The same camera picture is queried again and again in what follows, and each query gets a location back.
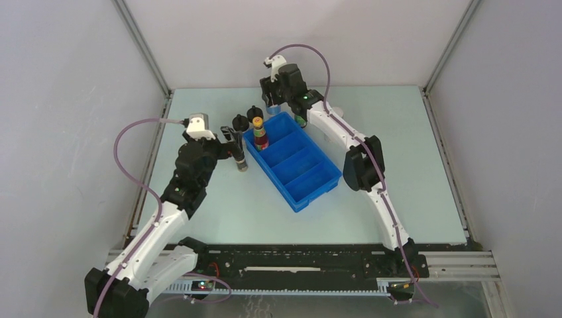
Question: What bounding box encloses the peppercorn jar silver lid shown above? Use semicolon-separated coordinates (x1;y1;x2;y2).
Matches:
266;104;281;117

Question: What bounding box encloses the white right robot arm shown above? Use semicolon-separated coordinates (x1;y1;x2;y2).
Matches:
260;56;417;277

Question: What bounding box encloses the tall green-label sauce bottle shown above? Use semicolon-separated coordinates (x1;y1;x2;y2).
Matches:
294;115;308;129

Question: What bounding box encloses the peppercorn jar blue label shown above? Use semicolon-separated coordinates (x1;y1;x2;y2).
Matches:
332;107;344;118

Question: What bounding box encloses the black-lid spout jar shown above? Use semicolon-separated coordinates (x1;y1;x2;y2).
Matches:
247;105;264;125
232;114;250;134

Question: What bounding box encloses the blue divided plastic bin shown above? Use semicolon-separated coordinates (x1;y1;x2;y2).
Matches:
243;112;342;213

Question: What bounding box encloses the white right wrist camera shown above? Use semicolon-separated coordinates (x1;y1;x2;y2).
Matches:
264;54;287;82

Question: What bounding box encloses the black-lid spout jar front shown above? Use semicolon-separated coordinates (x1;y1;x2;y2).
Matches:
232;114;250;134

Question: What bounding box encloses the black-lid spout jar rear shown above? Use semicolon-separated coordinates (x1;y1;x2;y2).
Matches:
247;105;264;125

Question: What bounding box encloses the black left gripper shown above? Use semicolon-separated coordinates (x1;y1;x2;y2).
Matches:
184;127;243;187

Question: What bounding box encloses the black spice shaker front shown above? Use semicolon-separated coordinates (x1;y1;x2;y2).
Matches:
233;152;248;172

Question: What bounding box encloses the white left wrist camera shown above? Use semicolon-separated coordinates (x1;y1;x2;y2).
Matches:
186;113;216;140

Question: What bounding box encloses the short yellow-cap sauce bottle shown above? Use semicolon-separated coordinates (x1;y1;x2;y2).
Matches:
253;116;269;152

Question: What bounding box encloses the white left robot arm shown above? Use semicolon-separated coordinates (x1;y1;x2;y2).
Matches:
85;127;247;317

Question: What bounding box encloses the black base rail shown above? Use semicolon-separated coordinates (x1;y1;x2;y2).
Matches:
156;244;429;293

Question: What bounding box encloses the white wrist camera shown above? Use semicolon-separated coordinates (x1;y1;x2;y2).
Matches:
186;113;216;140
264;54;287;82

